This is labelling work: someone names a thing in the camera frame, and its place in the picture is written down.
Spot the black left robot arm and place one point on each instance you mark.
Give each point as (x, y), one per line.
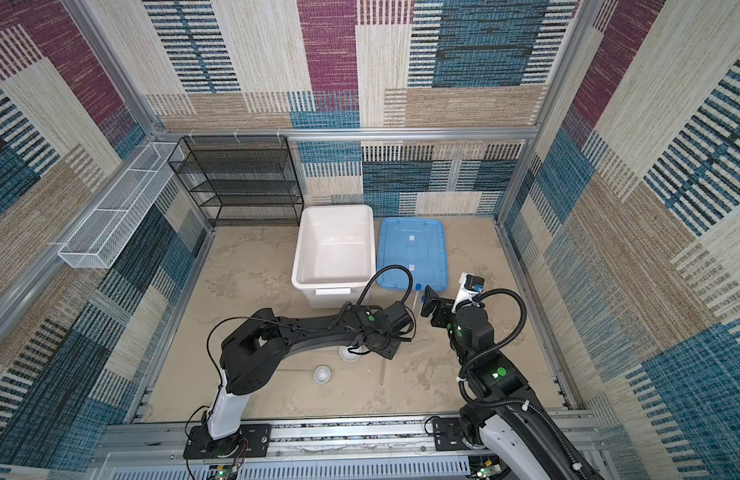
(251, 354)

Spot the large white porcelain dish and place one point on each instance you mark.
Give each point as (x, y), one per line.
(347, 355)

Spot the small white porcelain dish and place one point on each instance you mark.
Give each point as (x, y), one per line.
(322, 375)

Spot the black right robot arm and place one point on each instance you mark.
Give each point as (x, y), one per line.
(502, 413)

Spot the blue capped test tube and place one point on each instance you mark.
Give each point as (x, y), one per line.
(418, 297)

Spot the white plastic storage bin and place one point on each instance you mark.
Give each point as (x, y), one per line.
(335, 254)

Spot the aluminium mounting rail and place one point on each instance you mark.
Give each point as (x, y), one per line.
(423, 446)

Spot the white wire mesh basket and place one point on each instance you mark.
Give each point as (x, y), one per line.
(104, 233)

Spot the black wire mesh shelf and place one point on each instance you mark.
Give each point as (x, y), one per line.
(240, 181)

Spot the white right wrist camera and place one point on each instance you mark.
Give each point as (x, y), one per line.
(470, 286)

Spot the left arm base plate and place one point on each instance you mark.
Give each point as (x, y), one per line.
(249, 441)

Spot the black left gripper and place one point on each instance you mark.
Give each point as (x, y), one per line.
(399, 338)

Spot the blue plastic bin lid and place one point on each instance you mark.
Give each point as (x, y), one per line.
(419, 245)

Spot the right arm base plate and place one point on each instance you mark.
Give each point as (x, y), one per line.
(460, 433)

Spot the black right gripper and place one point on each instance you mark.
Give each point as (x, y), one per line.
(444, 307)

